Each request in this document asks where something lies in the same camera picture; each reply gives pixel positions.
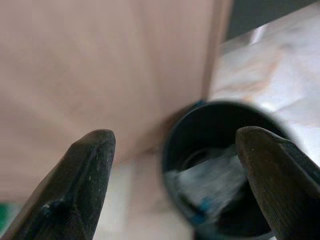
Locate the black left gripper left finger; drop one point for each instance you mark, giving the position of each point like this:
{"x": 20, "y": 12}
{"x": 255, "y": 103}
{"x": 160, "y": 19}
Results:
{"x": 70, "y": 190}

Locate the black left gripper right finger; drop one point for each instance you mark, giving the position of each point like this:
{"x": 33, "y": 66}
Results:
{"x": 287, "y": 190}

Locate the clear plastic bottle blue label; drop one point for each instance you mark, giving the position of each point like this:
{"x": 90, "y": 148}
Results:
{"x": 212, "y": 175}

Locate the round black rubbish bin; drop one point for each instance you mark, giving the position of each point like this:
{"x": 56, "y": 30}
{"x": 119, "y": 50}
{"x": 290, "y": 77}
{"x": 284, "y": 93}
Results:
{"x": 212, "y": 125}

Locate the green object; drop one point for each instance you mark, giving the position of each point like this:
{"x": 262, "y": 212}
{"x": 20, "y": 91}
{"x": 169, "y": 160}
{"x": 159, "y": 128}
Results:
{"x": 8, "y": 213}

